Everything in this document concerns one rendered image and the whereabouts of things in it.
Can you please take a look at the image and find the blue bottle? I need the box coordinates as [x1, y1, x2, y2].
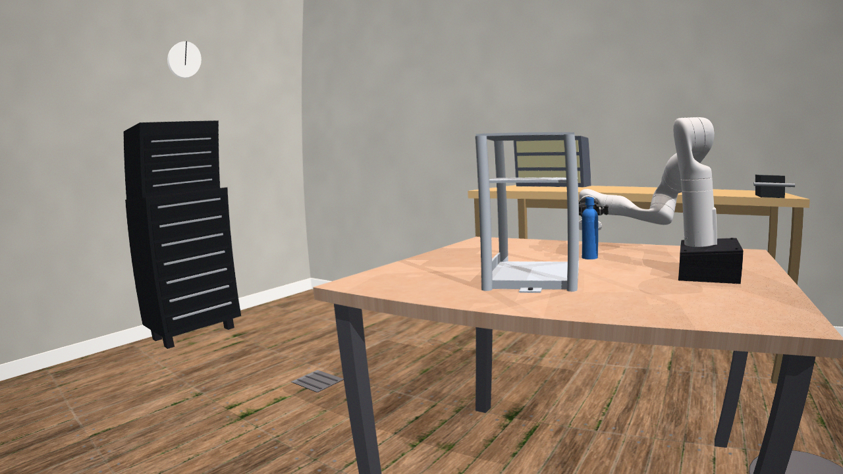
[582, 197, 598, 259]

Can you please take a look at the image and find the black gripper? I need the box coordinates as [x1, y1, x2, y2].
[579, 196, 609, 217]

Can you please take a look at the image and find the grey metal shelving unit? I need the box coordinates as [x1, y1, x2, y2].
[476, 132, 579, 293]

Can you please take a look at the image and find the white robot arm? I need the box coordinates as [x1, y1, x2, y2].
[579, 117, 717, 247]

